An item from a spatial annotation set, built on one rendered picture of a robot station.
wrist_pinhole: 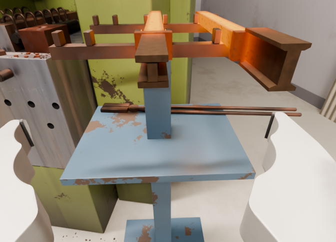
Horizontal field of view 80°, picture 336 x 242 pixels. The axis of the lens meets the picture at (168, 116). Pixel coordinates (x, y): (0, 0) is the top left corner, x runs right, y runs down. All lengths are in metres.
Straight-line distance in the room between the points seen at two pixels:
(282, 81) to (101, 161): 0.39
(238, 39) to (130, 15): 0.52
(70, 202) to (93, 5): 0.83
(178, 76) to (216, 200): 0.78
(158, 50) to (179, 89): 1.08
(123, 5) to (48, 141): 0.54
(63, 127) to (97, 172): 0.35
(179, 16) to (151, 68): 0.98
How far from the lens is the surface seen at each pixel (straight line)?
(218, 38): 0.33
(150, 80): 0.18
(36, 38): 0.75
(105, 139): 0.54
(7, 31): 0.81
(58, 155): 0.89
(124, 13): 0.75
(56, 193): 1.10
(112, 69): 0.81
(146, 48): 0.20
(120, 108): 0.64
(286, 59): 0.21
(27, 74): 0.74
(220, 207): 1.32
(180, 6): 1.15
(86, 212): 1.13
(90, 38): 0.34
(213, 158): 0.47
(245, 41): 0.27
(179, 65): 1.21
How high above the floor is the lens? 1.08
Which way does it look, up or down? 32 degrees down
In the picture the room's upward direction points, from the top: 1 degrees counter-clockwise
